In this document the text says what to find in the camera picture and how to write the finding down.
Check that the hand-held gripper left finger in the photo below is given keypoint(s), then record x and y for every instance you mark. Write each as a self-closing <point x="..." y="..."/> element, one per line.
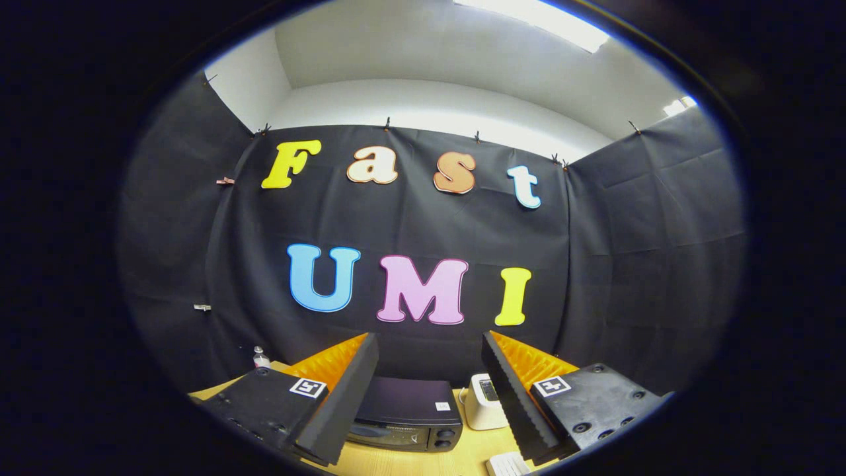
<point x="344" y="403"/>

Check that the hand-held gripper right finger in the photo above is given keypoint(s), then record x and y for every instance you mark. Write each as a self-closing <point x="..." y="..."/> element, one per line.
<point x="512" y="403"/>

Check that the black toaster oven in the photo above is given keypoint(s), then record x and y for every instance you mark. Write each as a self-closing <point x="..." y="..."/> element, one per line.
<point x="406" y="403"/>

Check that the white toaster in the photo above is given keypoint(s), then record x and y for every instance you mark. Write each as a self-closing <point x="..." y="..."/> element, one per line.
<point x="479" y="413"/>

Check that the white rectangular dish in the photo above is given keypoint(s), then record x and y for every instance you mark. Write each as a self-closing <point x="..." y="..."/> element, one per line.
<point x="505" y="465"/>

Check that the clear plastic bottle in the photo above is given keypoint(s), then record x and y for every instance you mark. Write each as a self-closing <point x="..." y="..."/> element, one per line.
<point x="262" y="359"/>

